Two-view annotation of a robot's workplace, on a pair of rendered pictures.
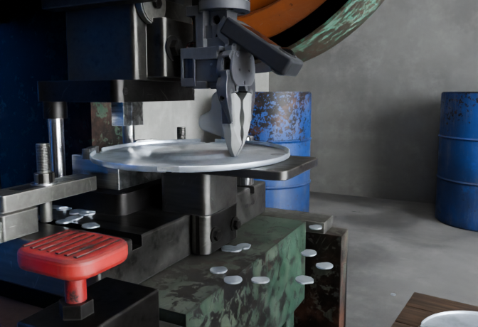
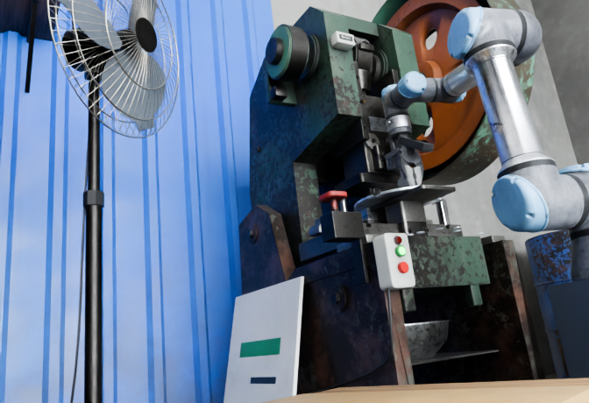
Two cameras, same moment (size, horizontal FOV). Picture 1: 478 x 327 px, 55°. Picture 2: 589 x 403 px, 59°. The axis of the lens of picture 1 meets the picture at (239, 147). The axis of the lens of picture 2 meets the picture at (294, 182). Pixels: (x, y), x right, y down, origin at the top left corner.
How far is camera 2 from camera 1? 111 cm
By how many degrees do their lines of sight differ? 40
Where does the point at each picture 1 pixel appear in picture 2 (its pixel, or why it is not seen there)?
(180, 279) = not seen: hidden behind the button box
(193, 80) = (391, 166)
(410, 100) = not seen: outside the picture
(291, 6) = (464, 130)
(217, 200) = (409, 215)
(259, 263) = (432, 238)
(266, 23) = (454, 144)
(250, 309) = (428, 258)
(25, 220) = not seen: hidden behind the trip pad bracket
